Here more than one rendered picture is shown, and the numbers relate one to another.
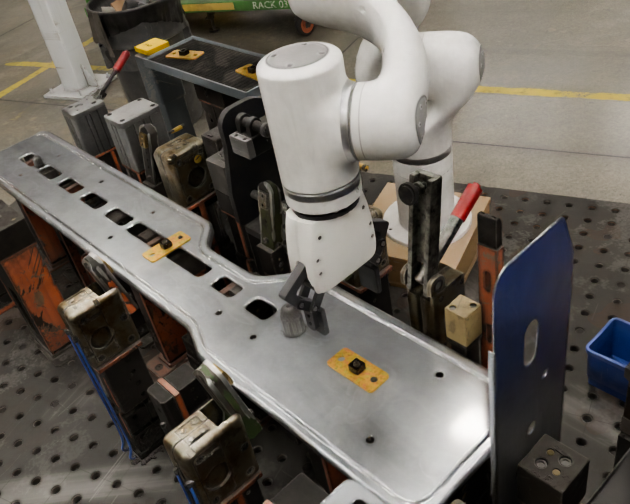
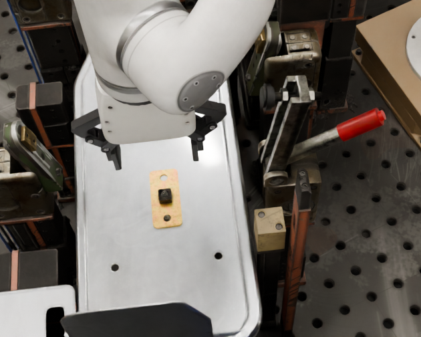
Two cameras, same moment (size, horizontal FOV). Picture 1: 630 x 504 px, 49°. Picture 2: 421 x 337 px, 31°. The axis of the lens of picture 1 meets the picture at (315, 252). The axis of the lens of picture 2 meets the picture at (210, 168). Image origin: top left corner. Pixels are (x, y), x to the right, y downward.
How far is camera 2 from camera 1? 49 cm
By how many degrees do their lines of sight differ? 32
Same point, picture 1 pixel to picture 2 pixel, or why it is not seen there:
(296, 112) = (81, 11)
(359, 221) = not seen: hidden behind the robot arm
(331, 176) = (116, 75)
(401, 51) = (202, 18)
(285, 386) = (103, 168)
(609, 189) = not seen: outside the picture
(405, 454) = (125, 301)
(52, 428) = (12, 28)
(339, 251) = (134, 124)
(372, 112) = (142, 61)
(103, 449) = (32, 75)
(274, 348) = not seen: hidden behind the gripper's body
